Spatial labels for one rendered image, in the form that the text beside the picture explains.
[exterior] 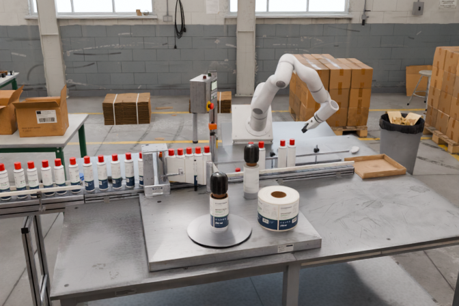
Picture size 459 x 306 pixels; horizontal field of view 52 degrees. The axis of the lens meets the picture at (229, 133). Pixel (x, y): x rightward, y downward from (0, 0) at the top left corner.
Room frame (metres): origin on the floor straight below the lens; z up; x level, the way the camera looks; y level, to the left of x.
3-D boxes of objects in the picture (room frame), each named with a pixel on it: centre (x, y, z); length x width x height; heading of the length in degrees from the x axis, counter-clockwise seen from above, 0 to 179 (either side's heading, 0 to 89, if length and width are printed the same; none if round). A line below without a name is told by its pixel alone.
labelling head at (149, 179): (2.42, 0.41, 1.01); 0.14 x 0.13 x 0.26; 104
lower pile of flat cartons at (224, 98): (7.13, 0.29, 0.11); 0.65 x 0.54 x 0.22; 90
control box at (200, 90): (2.67, 0.15, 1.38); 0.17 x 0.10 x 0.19; 159
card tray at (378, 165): (2.85, -0.95, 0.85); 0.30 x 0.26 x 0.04; 104
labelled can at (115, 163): (2.46, 0.64, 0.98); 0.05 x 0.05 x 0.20
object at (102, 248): (2.54, -0.12, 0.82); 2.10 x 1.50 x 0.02; 104
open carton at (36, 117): (3.76, 1.54, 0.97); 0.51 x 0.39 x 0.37; 8
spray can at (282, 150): (2.69, -0.32, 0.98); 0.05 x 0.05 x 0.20
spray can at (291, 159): (2.71, -0.38, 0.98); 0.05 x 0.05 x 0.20
